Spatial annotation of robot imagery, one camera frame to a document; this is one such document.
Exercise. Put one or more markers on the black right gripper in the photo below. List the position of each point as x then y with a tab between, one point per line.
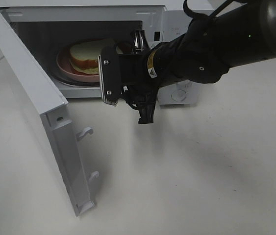
140	77

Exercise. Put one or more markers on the round door release button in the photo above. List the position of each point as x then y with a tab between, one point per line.
178	95

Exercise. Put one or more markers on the white bread sandwich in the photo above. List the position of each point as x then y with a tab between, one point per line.
84	56

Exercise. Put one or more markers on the pink round plate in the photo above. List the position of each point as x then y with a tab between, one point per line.
63	63

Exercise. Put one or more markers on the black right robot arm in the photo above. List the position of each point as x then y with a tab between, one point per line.
211	46

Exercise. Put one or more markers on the glass microwave turntable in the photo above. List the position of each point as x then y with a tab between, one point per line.
71	82

